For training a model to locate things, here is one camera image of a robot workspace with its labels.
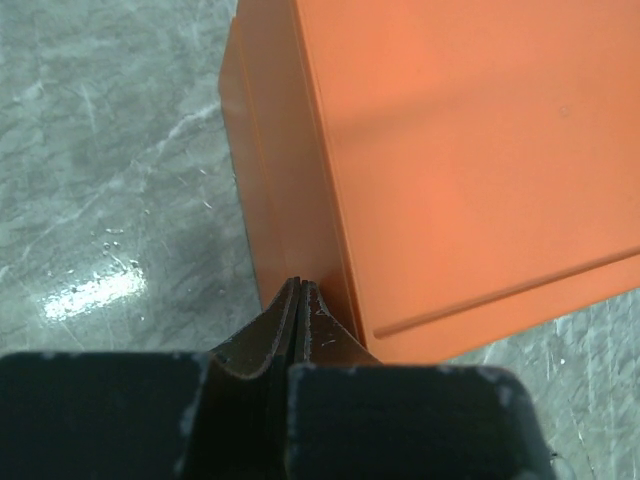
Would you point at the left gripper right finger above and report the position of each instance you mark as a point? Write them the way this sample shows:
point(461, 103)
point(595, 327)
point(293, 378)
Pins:
point(351, 417)

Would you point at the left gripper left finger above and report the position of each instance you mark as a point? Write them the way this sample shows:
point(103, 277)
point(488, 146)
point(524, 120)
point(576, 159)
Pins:
point(216, 414)

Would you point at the orange drawer box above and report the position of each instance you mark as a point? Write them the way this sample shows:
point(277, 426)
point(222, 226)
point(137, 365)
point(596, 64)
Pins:
point(449, 172)

